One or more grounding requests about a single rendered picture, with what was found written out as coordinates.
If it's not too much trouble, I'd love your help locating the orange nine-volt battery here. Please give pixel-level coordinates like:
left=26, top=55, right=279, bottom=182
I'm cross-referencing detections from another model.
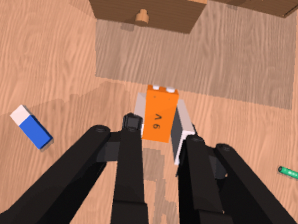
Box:
left=142, top=85, right=179, bottom=143

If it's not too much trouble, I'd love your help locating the brown wooden drawer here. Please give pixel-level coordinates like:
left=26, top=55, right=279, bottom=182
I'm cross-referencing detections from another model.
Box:
left=89, top=0, right=207, bottom=34
left=221, top=0, right=298, bottom=16

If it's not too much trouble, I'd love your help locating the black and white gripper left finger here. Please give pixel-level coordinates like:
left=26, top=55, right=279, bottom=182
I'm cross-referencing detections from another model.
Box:
left=0, top=92, right=149, bottom=224

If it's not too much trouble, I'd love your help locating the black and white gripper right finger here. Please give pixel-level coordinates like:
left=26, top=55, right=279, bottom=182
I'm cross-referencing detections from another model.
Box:
left=170, top=99, right=297, bottom=224

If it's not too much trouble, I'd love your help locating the blue and white eraser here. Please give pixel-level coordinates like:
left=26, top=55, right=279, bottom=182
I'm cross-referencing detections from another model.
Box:
left=10, top=105, right=53, bottom=149

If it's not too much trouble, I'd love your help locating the brown wooden chest of drawers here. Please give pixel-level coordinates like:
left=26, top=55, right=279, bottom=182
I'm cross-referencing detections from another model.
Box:
left=211, top=0, right=298, bottom=18

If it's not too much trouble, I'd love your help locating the green aaa battery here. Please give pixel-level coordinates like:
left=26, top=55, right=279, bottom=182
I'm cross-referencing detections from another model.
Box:
left=278, top=166, right=298, bottom=179

